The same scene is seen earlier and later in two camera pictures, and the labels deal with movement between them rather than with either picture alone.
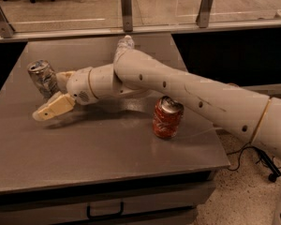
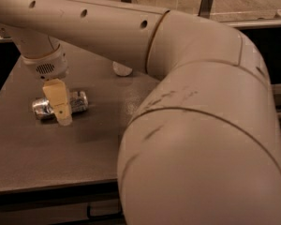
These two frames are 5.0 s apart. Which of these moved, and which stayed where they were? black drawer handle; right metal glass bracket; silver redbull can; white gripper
Moved: white gripper; silver redbull can
Stayed: black drawer handle; right metal glass bracket
